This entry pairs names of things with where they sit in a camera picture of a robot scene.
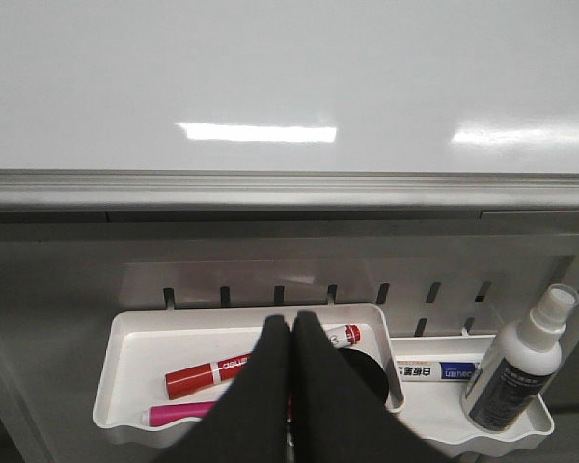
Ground pink marker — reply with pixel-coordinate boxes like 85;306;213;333
142;401;216;427

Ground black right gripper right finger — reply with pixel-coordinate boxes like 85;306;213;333
290;311;451;462

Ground white plastic tray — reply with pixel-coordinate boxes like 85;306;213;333
388;333;556;457
93;303;404;449

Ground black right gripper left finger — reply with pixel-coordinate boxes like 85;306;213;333
155;315;290;462

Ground white right plastic tray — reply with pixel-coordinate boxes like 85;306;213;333
388;333;556;457

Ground white blue marker box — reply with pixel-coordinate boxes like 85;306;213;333
397;360;479;382

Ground white marker with red cap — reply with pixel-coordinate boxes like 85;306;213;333
324;324;362;349

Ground white left plastic tray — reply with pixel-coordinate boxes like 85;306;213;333
93;303;404;449

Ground black round magnet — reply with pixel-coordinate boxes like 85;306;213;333
338;348;389;404

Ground white whiteboard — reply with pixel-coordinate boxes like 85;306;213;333
0;1;579;212

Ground white spray bottle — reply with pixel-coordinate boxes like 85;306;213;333
460;283;579;433

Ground red whiteboard marker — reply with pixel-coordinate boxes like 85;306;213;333
165;353;251;400

